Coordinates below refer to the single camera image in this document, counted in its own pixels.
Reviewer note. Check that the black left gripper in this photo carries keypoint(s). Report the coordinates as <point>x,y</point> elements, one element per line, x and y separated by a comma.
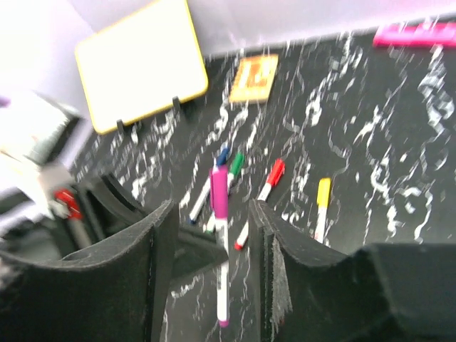
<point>87,212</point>

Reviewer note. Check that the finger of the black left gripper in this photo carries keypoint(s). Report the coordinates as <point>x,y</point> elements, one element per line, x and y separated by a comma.
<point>197,252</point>

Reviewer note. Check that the white pen purple end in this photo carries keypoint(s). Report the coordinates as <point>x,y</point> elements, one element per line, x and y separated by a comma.
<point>221,233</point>

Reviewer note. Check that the green pen cap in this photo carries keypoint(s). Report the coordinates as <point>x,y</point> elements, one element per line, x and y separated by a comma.
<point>237,164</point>

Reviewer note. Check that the yellow pen cap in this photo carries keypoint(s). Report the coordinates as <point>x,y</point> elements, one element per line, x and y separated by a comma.
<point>323,193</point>

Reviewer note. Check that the small whiteboard with yellow frame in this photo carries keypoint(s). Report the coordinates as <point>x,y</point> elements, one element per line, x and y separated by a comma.
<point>135,67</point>

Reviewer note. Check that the blue pen cap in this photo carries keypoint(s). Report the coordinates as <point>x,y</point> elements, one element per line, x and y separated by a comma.
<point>223,156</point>

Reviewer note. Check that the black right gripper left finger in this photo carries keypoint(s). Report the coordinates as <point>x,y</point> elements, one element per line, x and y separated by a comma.
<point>115,290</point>

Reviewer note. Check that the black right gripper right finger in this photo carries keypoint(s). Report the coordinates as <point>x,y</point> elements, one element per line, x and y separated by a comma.
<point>306,291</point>

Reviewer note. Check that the white pen yellow end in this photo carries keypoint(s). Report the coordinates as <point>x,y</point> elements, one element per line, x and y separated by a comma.
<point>320,224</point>

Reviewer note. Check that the white pen green end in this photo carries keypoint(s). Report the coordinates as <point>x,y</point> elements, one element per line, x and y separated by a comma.
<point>210,225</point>

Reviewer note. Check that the red pen cap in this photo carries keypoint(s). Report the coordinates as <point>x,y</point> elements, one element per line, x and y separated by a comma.
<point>276,172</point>

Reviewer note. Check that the purple pen cap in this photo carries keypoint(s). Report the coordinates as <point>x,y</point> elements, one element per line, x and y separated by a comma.
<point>219,191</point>

